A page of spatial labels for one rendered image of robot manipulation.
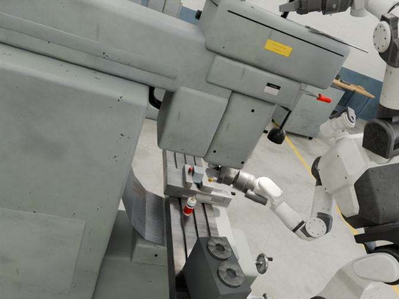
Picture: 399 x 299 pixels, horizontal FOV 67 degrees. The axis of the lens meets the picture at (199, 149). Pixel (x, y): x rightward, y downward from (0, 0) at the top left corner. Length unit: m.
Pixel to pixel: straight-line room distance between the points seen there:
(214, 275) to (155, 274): 0.57
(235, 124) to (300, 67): 0.29
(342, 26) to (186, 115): 8.12
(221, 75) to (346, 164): 0.51
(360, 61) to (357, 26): 1.01
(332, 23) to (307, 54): 7.78
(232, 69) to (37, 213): 0.82
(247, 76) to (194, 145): 0.31
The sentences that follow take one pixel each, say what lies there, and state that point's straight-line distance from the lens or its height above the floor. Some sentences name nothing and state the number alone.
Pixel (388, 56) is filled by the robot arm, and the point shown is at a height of 1.91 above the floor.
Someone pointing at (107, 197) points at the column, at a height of 1.18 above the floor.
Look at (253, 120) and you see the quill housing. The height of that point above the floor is 1.55.
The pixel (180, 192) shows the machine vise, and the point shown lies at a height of 1.00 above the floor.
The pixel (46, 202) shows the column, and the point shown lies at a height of 1.11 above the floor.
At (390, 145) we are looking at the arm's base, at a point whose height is 1.70.
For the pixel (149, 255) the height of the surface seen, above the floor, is 0.83.
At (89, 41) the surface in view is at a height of 1.65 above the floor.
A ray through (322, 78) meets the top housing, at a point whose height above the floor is 1.77.
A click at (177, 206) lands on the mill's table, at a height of 0.97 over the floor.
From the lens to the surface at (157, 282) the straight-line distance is 1.60.
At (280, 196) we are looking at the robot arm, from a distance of 1.31.
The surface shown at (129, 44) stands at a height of 1.67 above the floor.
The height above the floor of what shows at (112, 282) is 0.60.
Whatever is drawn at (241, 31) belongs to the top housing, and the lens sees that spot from 0.97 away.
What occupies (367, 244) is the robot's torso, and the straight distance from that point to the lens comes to 1.24.
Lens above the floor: 1.91
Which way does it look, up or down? 28 degrees down
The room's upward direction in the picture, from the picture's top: 23 degrees clockwise
